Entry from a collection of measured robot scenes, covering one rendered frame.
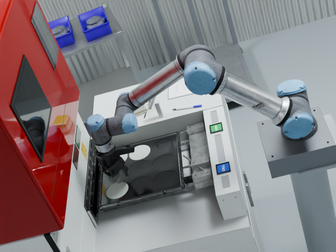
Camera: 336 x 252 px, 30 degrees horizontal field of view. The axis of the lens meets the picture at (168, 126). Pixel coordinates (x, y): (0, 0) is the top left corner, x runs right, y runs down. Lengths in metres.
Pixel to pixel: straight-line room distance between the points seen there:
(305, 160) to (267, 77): 2.08
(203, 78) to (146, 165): 0.63
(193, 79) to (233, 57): 2.45
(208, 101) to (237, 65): 1.75
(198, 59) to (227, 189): 0.51
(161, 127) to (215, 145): 0.35
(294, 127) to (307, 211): 0.62
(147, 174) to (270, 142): 0.54
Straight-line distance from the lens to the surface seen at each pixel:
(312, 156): 2.56
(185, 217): 2.56
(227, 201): 2.42
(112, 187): 2.70
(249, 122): 4.22
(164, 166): 2.69
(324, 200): 2.87
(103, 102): 3.11
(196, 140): 2.79
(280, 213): 3.59
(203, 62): 2.26
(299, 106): 2.40
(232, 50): 4.76
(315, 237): 3.03
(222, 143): 2.61
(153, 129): 2.86
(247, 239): 2.50
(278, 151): 2.57
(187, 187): 2.64
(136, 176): 2.70
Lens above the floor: 2.62
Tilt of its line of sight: 36 degrees down
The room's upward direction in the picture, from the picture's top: 20 degrees counter-clockwise
